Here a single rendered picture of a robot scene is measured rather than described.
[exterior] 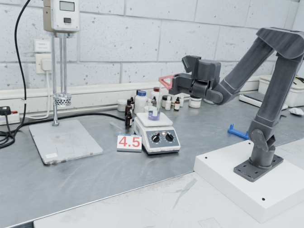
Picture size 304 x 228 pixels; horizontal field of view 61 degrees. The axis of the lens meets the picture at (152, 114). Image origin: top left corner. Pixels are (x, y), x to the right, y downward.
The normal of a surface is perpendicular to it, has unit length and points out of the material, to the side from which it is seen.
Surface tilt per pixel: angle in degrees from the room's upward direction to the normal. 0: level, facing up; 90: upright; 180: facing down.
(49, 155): 0
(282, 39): 93
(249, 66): 94
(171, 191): 0
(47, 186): 0
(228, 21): 90
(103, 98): 90
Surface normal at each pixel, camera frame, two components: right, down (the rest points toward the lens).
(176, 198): 0.11, -0.93
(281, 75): -0.70, 0.34
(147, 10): 0.54, 0.36
